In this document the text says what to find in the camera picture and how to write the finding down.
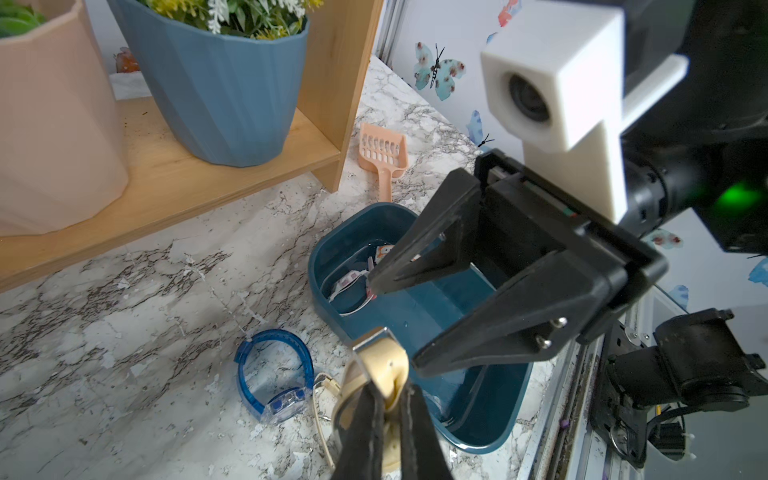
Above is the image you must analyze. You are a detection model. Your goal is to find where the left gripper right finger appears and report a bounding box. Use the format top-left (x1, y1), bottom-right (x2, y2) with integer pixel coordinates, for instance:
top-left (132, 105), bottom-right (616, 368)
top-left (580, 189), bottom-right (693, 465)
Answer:
top-left (398, 383), bottom-right (453, 480)

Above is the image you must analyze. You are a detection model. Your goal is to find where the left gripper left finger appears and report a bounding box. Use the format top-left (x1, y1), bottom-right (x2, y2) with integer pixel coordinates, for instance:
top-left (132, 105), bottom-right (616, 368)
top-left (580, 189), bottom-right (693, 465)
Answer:
top-left (331, 382), bottom-right (385, 480)

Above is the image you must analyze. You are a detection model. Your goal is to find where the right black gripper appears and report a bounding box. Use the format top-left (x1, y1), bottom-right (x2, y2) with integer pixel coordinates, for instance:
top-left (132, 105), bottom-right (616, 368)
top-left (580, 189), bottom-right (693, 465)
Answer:
top-left (369, 150), bottom-right (667, 377)

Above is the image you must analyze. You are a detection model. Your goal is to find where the beige strap watch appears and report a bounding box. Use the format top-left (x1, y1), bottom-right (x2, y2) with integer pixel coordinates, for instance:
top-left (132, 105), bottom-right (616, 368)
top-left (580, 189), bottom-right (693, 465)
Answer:
top-left (332, 327), bottom-right (409, 474)

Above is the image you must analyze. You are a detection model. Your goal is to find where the teal storage box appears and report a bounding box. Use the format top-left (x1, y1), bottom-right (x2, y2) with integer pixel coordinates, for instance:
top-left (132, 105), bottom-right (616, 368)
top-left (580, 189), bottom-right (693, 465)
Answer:
top-left (308, 203), bottom-right (531, 454)

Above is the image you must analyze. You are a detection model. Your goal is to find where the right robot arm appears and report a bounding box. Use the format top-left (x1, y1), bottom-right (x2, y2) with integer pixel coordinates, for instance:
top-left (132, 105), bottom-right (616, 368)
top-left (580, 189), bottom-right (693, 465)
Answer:
top-left (371, 1), bottom-right (767, 377)

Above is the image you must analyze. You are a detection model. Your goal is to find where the pink plastic scoop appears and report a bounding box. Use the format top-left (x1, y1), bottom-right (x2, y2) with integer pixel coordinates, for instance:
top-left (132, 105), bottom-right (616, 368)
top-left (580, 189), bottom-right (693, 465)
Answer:
top-left (358, 123), bottom-right (410, 202)

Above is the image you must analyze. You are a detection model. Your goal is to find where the wooden shelf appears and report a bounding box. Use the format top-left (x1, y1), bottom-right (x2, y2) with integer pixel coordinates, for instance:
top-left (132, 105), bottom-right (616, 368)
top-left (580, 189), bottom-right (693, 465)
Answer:
top-left (1, 1), bottom-right (383, 291)

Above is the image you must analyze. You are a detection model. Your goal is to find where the blue pot flowering plant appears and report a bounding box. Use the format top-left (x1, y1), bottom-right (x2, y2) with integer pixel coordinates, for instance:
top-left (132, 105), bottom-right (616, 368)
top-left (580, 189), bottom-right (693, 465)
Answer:
top-left (109, 1), bottom-right (319, 167)

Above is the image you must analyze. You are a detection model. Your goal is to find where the pink pot green plant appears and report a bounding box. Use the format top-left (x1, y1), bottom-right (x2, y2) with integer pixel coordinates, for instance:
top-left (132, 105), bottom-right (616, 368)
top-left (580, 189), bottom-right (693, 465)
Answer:
top-left (1, 1), bottom-right (129, 236)

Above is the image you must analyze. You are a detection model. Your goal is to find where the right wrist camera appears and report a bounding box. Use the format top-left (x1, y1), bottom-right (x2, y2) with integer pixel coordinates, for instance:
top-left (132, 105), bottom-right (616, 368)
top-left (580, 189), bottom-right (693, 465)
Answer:
top-left (481, 1), bottom-right (689, 223)

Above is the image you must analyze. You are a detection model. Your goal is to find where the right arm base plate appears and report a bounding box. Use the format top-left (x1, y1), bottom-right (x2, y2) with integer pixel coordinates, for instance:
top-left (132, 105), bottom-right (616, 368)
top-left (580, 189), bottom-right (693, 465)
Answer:
top-left (590, 308), bottom-right (767, 470)

